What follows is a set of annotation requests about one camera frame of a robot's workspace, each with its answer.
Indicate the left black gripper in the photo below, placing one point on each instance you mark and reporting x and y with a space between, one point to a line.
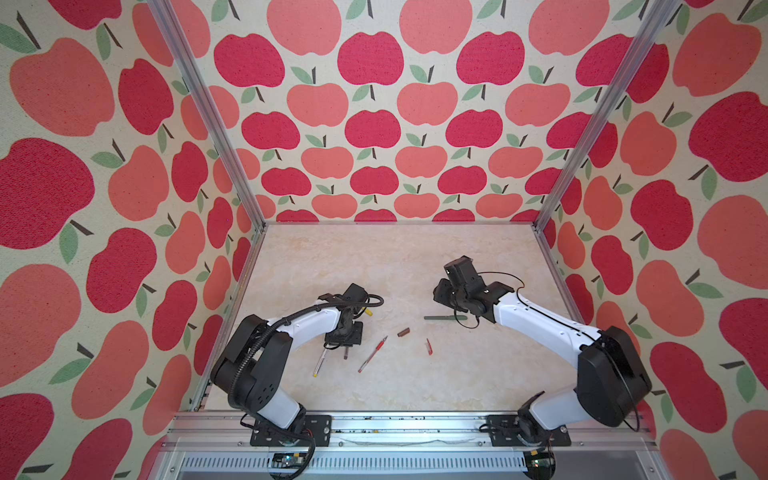
357 339

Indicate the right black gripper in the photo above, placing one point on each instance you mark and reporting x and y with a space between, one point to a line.
440 287

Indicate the green fountain pen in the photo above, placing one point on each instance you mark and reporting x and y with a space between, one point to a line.
445 317

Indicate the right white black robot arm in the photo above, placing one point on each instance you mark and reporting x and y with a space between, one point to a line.
610 378

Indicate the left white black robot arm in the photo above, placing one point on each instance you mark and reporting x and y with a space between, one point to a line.
250 368

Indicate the red gel pen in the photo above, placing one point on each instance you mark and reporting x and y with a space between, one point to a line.
367 361

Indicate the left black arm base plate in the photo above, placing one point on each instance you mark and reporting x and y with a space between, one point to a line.
316 427

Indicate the white slotted cable duct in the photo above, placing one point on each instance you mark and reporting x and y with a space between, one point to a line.
359 462

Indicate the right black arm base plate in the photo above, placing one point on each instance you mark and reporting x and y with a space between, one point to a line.
515 431

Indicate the aluminium front frame rail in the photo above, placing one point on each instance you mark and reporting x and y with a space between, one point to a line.
389 430

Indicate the right aluminium frame post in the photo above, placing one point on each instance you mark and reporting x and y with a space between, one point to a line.
651 26

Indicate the aluminium frame post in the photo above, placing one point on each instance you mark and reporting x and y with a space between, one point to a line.
173 33
651 26

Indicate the left aluminium frame post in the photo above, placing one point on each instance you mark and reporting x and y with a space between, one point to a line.
173 33

